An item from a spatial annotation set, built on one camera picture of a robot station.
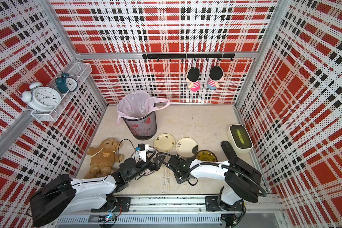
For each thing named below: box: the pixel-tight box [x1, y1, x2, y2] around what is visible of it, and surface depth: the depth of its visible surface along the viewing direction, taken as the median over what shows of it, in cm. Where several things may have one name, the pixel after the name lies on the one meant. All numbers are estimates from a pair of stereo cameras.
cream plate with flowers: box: [153, 133, 176, 153], surface depth 100 cm
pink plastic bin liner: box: [115, 90, 171, 125], surface depth 92 cm
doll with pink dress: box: [186, 66, 201, 92], surface depth 98 cm
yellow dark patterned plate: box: [194, 149, 219, 162], surface depth 93 cm
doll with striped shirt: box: [207, 65, 225, 91], surface depth 97 cm
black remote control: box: [220, 140, 239, 163], surface depth 93 cm
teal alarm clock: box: [55, 73, 79, 94], surface depth 73 cm
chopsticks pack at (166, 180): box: [161, 166, 171, 194], surface depth 82 cm
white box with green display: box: [227, 123, 254, 156], surface depth 95 cm
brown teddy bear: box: [83, 137, 125, 180], surface depth 85 cm
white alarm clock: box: [20, 82, 62, 114], surface depth 63 cm
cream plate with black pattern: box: [175, 136, 199, 158], surface depth 98 cm
